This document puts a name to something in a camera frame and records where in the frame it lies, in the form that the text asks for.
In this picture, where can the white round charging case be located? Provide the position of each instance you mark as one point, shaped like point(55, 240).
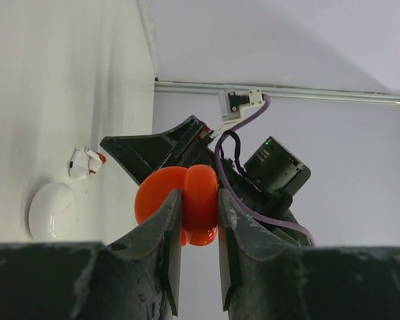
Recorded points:
point(52, 212)

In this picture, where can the orange round charging case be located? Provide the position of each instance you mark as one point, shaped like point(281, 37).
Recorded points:
point(199, 186)

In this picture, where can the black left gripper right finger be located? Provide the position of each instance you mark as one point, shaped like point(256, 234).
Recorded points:
point(263, 277)

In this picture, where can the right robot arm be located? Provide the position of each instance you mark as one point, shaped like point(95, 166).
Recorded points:
point(263, 187)

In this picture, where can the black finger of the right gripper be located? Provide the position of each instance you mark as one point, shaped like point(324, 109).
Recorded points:
point(141, 155)

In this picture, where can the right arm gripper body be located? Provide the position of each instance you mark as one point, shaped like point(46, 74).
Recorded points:
point(187, 142)

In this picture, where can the orange earbud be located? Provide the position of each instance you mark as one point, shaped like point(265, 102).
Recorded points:
point(103, 158)

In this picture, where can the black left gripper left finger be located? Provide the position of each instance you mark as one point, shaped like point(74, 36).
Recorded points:
point(135, 277)

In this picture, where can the aluminium frame rail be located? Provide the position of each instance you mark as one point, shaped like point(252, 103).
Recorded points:
point(281, 92)

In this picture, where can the white earbud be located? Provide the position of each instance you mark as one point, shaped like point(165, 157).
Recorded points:
point(78, 165)
point(94, 162)

